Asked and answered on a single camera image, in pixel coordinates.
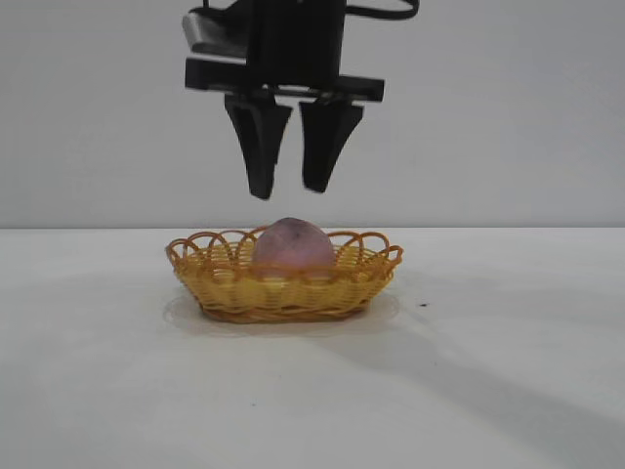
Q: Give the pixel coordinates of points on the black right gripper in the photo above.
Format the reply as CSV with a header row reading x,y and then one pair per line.
x,y
298,44

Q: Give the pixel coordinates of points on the yellow woven wicker basket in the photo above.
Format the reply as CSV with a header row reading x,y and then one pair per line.
x,y
288,298

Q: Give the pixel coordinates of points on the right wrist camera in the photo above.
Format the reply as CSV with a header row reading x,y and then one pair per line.
x,y
217,31

